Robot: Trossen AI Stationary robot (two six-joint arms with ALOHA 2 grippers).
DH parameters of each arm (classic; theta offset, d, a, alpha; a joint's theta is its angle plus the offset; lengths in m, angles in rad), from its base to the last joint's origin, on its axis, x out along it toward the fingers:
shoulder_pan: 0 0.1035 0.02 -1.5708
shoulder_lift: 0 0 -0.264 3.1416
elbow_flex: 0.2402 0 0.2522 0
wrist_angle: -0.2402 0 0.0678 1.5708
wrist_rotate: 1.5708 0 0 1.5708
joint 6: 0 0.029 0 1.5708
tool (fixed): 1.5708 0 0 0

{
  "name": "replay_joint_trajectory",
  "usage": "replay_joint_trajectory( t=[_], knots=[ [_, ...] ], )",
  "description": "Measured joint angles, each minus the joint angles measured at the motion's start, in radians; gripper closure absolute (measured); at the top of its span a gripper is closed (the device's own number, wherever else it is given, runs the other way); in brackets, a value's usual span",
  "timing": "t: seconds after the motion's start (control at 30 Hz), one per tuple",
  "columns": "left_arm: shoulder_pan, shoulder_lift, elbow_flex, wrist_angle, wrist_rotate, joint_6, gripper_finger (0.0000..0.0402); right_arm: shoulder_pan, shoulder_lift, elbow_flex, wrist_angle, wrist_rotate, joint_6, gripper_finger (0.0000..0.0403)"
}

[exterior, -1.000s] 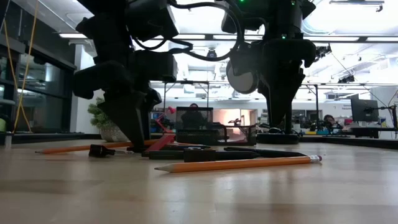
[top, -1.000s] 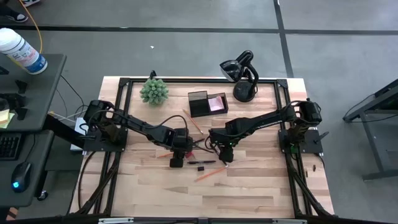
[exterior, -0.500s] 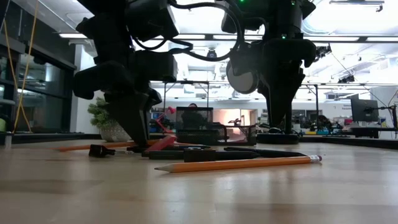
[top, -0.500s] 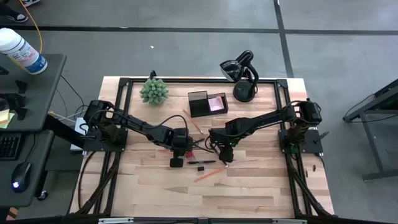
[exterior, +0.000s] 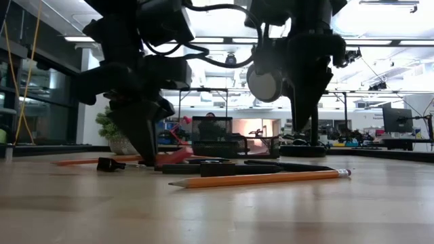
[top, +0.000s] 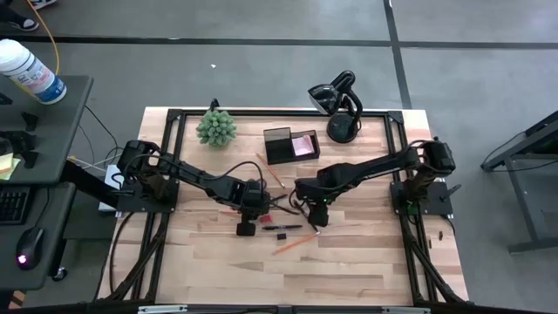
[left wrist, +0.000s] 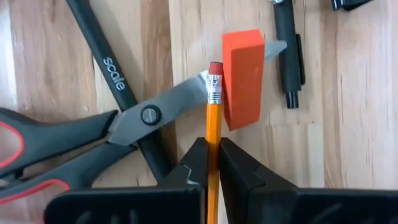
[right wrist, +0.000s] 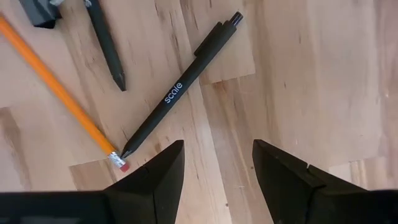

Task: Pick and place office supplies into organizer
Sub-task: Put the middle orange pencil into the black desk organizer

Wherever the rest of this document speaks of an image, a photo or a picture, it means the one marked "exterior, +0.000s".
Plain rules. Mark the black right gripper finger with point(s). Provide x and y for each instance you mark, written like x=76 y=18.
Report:
x=300 y=105
x=318 y=89

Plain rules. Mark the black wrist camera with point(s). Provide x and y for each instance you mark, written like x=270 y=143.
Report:
x=162 y=23
x=268 y=13

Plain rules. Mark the black pen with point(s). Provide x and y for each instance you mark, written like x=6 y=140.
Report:
x=183 y=169
x=210 y=160
x=291 y=166

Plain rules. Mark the orange pencil with eraser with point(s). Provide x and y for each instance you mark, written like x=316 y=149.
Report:
x=257 y=179
x=95 y=160

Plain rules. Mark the black mesh desk organizer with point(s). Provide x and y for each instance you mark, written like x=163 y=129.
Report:
x=210 y=149

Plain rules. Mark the red background fixture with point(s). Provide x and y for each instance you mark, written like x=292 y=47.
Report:
x=186 y=120

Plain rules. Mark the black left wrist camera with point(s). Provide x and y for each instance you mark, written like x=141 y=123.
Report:
x=162 y=23

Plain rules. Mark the black gooseneck desk lamp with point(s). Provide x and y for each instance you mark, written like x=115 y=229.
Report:
x=266 y=86

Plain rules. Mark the black computer monitor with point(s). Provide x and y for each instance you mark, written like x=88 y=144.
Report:
x=396 y=120

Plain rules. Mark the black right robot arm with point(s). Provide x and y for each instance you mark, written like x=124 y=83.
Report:
x=315 y=13

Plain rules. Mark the black background workstation frame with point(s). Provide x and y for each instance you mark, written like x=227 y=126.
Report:
x=203 y=89

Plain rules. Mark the black ceiling-mounted camera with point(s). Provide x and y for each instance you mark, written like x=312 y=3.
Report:
x=230 y=59
x=353 y=56
x=378 y=86

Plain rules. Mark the green plant in white pot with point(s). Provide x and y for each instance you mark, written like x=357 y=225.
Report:
x=112 y=135

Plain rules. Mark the overhead beam with light strips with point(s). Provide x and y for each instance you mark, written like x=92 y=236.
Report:
x=369 y=42

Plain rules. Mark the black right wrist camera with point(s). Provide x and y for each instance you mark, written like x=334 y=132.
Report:
x=268 y=13

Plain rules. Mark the person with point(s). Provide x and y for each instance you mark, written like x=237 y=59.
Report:
x=210 y=115

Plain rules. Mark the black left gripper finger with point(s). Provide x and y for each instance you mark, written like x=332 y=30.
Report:
x=139 y=125
x=165 y=110

